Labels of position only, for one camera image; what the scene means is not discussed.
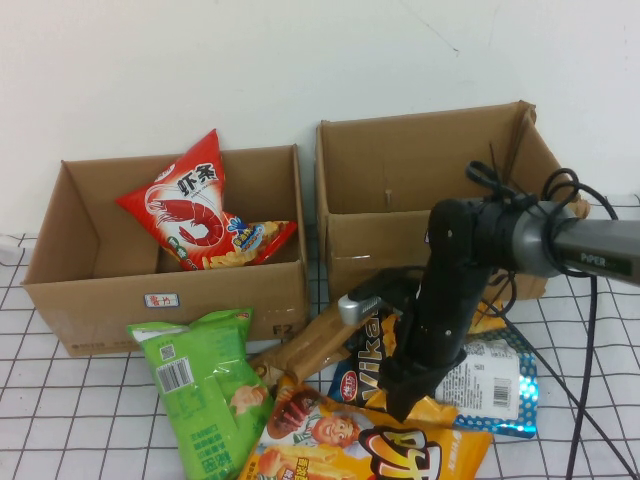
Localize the green chips bag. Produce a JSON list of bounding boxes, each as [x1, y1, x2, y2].
[[126, 307, 275, 480]]

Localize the polka-dot bag with white label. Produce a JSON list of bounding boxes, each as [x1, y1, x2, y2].
[[434, 327, 540, 440]]

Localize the red shrimp chips bag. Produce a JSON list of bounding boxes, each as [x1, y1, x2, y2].
[[114, 128, 299, 272]]

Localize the tall taped cardboard box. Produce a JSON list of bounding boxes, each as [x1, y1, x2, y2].
[[313, 99, 591, 307]]

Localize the blue Vikat chips bag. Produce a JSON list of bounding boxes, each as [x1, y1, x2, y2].
[[327, 309, 451, 416]]

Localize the black looped right camera cable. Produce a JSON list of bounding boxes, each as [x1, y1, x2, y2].
[[464, 142, 534, 209]]

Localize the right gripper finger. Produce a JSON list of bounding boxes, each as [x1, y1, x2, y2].
[[377, 369, 416, 422], [409, 367, 451, 406]]

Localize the large orange chips bag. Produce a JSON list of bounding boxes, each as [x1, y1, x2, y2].
[[237, 372, 494, 480]]

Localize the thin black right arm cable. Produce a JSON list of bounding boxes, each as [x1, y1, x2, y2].
[[494, 299, 640, 479]]

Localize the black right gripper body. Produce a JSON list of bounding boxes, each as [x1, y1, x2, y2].
[[394, 294, 476, 374]]

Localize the low cardboard box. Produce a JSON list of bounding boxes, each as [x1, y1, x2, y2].
[[20, 143, 312, 359]]

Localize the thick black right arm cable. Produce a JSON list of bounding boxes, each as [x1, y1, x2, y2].
[[542, 167, 621, 480]]

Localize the white label with red handwriting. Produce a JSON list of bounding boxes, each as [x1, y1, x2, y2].
[[143, 292, 181, 309]]

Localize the small yellow snack packet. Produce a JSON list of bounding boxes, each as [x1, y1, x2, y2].
[[467, 298, 507, 337], [359, 389, 459, 427]]

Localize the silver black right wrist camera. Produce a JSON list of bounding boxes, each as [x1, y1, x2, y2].
[[337, 269, 419, 327]]

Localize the white grid tablecloth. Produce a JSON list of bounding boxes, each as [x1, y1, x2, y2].
[[0, 193, 640, 480]]

